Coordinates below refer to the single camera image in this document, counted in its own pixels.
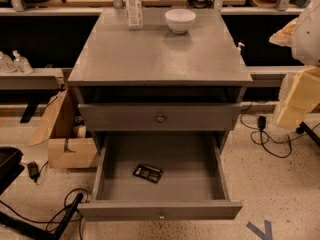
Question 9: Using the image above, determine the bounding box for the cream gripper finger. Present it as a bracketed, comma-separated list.
[275, 66, 320, 130]

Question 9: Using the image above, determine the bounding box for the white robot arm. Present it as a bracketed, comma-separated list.
[269, 0, 320, 131]

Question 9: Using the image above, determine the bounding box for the closed grey top drawer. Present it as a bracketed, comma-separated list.
[78, 103, 240, 131]

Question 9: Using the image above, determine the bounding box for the open grey middle drawer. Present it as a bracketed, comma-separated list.
[79, 133, 242, 221]

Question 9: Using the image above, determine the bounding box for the grey wooden drawer cabinet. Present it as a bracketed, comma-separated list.
[68, 8, 251, 141]

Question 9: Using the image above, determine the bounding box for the black power adapter right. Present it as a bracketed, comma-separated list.
[258, 116, 266, 131]

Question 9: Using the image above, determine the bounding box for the black power adapter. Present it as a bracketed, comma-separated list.
[27, 162, 39, 180]
[258, 116, 266, 131]

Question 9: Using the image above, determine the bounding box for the small white pump bottle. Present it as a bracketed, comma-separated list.
[237, 42, 245, 55]

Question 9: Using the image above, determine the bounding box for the white ceramic bowl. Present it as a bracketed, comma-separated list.
[165, 9, 196, 34]

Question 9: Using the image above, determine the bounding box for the clear plastic water bottle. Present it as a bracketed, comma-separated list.
[125, 0, 143, 29]

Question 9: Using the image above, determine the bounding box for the brown cardboard box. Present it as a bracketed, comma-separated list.
[28, 90, 98, 169]

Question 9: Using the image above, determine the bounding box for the black power adapter left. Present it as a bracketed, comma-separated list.
[27, 162, 39, 180]

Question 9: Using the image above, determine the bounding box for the right clear sanitizer bottle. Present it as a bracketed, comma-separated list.
[13, 50, 33, 74]

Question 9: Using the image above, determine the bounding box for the clear sanitizer bottle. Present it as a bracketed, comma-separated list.
[13, 50, 33, 74]
[0, 52, 16, 73]

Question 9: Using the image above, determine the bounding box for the left clear sanitizer bottle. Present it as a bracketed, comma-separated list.
[0, 52, 16, 73]

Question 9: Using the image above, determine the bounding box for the black bin left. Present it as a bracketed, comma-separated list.
[0, 147, 24, 195]

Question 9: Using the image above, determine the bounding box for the black stand base left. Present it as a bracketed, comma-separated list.
[0, 193, 83, 240]

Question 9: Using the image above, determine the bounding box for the black floor cable left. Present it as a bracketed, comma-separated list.
[0, 187, 90, 240]

